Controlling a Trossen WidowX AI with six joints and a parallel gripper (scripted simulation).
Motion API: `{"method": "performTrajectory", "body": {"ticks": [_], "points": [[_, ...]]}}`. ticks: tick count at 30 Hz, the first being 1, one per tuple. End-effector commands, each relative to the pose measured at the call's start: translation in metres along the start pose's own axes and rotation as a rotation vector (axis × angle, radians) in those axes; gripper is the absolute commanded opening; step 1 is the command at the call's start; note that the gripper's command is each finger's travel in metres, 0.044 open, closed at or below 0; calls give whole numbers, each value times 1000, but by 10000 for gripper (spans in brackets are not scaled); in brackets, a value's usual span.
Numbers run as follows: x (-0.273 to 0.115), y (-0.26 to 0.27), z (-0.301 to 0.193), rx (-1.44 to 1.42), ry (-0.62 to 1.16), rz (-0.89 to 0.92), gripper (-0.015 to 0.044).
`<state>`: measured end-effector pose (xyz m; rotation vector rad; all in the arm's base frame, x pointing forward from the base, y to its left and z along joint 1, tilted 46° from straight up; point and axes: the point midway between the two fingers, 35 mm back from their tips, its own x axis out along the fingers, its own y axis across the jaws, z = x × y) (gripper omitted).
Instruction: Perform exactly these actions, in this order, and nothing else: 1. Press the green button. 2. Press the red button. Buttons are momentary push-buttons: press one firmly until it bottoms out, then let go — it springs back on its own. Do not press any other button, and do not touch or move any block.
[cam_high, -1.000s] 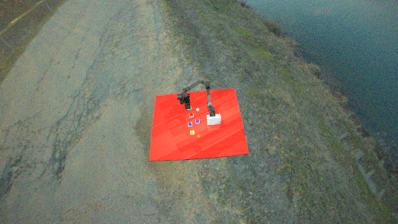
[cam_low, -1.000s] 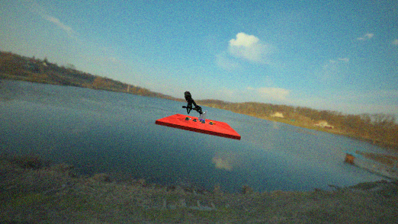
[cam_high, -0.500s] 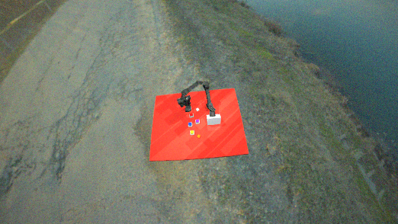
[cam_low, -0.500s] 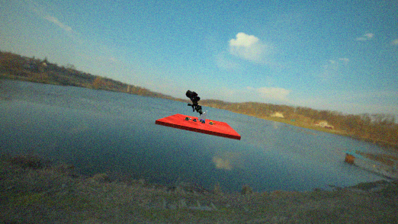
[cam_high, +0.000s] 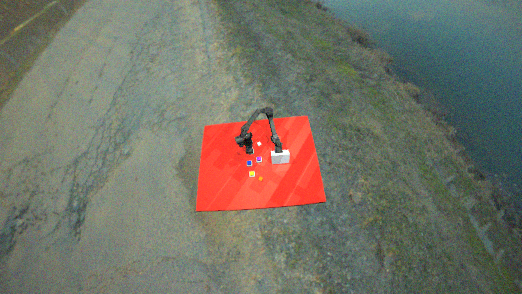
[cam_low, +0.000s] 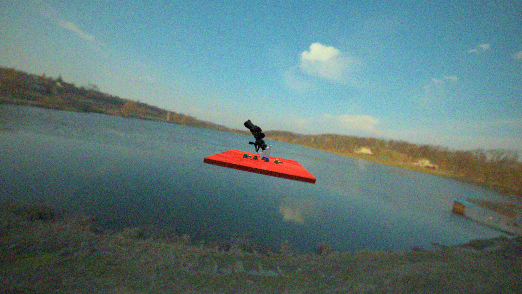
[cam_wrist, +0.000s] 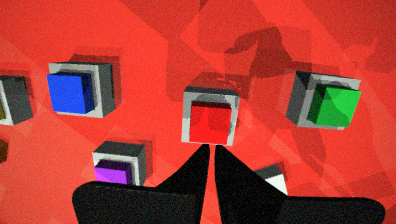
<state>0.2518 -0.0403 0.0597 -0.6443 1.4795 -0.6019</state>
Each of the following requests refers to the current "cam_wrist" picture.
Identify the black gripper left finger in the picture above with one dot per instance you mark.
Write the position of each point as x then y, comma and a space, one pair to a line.
177, 200

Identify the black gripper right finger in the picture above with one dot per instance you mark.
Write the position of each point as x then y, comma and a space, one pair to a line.
246, 198

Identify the red button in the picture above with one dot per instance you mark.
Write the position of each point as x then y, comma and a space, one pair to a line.
209, 115

